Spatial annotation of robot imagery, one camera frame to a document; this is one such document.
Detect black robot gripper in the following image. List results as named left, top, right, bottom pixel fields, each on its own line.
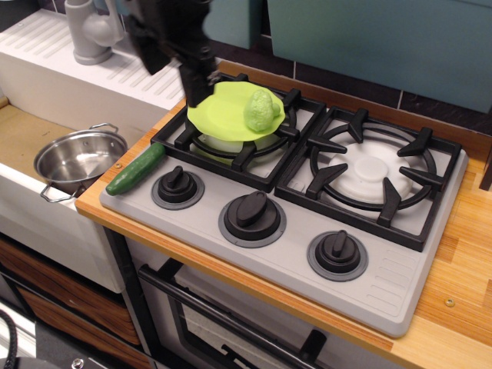
left=125, top=1, right=219, bottom=108

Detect dark green toy pickle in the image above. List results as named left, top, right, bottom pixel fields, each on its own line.
left=105, top=142, right=165, bottom=196

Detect light green toy cauliflower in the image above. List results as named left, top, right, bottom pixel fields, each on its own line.
left=243, top=89, right=281, bottom=132

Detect lime green plastic plate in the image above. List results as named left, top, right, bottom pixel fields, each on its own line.
left=187, top=81, right=286, bottom=141

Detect white toy sink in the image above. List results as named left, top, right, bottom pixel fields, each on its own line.
left=1, top=10, right=184, bottom=293

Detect stainless steel pot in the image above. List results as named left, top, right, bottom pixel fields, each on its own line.
left=34, top=123, right=128, bottom=203

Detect grey toy faucet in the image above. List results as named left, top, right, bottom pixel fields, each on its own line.
left=65, top=0, right=125, bottom=65

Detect white left burner cap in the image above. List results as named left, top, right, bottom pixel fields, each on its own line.
left=198, top=135, right=284, bottom=157

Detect white burner cap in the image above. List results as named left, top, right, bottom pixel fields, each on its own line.
left=198, top=135, right=284, bottom=157
left=319, top=131, right=426, bottom=204

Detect black left stove knob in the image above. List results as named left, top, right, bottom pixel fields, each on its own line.
left=151, top=165, right=205, bottom=211

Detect black stove knob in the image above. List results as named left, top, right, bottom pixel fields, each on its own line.
left=151, top=165, right=205, bottom=211
left=307, top=230, right=369, bottom=282
left=218, top=191, right=287, bottom=248

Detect black left burner grate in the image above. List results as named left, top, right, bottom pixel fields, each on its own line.
left=152, top=74, right=327, bottom=192

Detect black burner grate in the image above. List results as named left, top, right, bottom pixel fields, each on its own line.
left=275, top=107, right=467, bottom=251
left=152, top=74, right=327, bottom=192

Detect black middle stove knob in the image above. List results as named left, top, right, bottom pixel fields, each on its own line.
left=218, top=191, right=287, bottom=248

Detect white right burner cap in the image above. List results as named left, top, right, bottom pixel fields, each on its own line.
left=319, top=131, right=426, bottom=204

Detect grey toy stove top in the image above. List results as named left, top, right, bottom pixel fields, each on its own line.
left=100, top=75, right=468, bottom=337

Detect black right burner grate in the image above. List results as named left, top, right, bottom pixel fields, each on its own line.
left=275, top=107, right=467, bottom=251

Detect black right stove knob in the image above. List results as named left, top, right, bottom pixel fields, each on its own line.
left=307, top=230, right=369, bottom=282

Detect wooden drawer front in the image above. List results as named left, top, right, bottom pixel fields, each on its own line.
left=1, top=234, right=151, bottom=368

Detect black oven door handle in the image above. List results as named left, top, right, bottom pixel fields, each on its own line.
left=138, top=265, right=326, bottom=368

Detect black braided cable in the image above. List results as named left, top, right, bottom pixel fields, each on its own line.
left=0, top=309, right=18, bottom=369

